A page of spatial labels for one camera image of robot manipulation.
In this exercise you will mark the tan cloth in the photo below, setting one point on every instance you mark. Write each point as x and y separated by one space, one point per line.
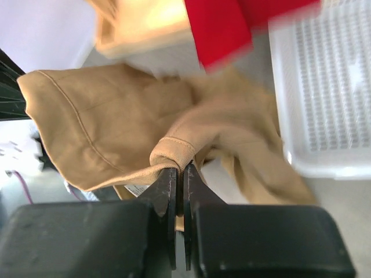
115 125

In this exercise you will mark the wooden clothes rack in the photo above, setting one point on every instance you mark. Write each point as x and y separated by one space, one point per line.
130 27

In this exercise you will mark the white mesh basket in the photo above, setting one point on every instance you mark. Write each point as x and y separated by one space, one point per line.
321 68

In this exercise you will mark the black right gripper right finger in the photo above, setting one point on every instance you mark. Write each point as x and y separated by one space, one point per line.
234 240

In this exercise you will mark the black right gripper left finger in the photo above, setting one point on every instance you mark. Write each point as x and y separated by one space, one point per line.
134 238

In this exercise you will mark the red skirt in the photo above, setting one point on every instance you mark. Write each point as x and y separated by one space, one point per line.
222 28

